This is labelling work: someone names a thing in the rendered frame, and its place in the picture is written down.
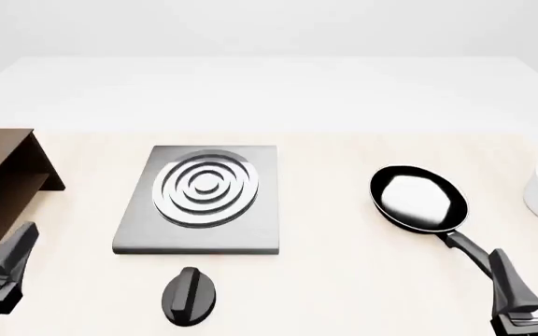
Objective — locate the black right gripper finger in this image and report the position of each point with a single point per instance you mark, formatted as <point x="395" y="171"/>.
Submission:
<point x="512" y="283"/>

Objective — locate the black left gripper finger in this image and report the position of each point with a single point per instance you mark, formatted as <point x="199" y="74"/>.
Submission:
<point x="9" y="252"/>

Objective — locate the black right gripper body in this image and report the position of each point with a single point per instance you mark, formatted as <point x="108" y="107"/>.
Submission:
<point x="530" y="325"/>

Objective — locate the black frying pan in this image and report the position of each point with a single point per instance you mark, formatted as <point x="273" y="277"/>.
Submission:
<point x="418" y="199"/>

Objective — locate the round black stove knob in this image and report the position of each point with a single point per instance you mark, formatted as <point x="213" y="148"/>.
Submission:
<point x="188" y="296"/>

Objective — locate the flat grey stove plate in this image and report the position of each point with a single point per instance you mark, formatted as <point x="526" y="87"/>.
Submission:
<point x="250" y="224"/>

